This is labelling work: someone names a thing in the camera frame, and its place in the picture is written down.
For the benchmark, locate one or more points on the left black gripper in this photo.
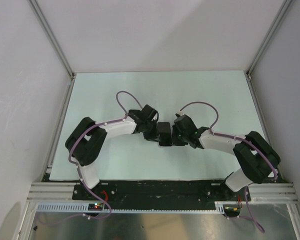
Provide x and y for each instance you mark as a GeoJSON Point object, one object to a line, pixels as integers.
{"type": "Point", "coordinates": [154, 136]}

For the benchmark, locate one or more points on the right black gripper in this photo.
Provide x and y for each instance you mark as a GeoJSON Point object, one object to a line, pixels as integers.
{"type": "Point", "coordinates": [174, 140]}

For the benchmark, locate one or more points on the purple phone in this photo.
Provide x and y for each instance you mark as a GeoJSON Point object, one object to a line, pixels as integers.
{"type": "Point", "coordinates": [164, 146]}

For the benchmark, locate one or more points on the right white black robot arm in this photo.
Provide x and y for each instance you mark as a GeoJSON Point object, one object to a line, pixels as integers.
{"type": "Point", "coordinates": [257, 159]}

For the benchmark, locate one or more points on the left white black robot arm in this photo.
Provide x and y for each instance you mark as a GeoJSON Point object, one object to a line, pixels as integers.
{"type": "Point", "coordinates": [86, 141]}

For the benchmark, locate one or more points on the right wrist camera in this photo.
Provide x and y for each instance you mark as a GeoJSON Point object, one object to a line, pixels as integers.
{"type": "Point", "coordinates": [179, 114]}

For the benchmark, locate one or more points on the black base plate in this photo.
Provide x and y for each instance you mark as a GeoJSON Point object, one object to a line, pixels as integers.
{"type": "Point", "coordinates": [163, 194]}

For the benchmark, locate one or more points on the white slotted cable duct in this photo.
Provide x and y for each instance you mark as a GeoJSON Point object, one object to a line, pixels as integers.
{"type": "Point", "coordinates": [85, 207]}

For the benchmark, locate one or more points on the aluminium front rail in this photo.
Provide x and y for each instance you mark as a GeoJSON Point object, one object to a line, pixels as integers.
{"type": "Point", "coordinates": [276, 193]}

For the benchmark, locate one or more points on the left aluminium frame post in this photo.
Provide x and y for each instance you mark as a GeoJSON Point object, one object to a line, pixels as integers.
{"type": "Point", "coordinates": [39, 14]}

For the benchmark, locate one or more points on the aluminium frame post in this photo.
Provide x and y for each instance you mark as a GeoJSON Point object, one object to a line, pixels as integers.
{"type": "Point", "coordinates": [270, 34]}
{"type": "Point", "coordinates": [39, 14]}

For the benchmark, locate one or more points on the right aluminium frame post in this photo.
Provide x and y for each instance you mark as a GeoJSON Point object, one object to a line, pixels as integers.
{"type": "Point", "coordinates": [270, 34]}

